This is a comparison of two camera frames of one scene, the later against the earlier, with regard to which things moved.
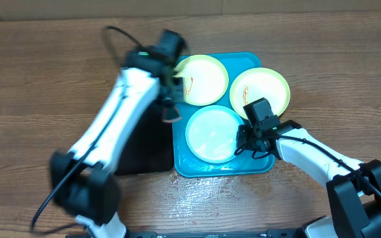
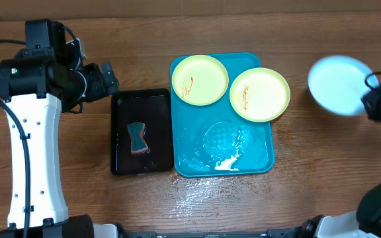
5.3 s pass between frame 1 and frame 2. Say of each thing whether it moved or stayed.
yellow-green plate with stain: stayed
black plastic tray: stayed
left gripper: moved
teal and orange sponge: moved
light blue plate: moved
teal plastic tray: stayed
